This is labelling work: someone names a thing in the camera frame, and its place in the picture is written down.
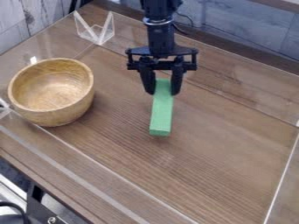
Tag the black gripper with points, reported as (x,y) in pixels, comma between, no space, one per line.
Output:
(181,60)

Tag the clear acrylic corner bracket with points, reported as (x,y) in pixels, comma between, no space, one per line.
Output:
(96,33)

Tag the clear acrylic back wall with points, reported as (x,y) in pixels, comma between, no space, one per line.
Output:
(229,86)

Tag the clear acrylic wall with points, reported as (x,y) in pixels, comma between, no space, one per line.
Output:
(89,187)
(229,86)
(284,211)

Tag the wooden bowl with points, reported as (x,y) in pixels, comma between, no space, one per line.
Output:
(53,91)

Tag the clear acrylic right wall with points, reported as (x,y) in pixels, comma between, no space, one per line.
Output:
(284,211)

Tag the clear acrylic front wall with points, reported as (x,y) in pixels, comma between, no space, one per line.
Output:
(89,187)

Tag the green stick block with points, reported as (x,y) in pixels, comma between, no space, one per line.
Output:
(161,124)

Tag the black table leg bracket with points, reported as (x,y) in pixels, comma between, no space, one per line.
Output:
(45,209)

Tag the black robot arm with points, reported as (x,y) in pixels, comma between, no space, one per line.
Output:
(160,22)

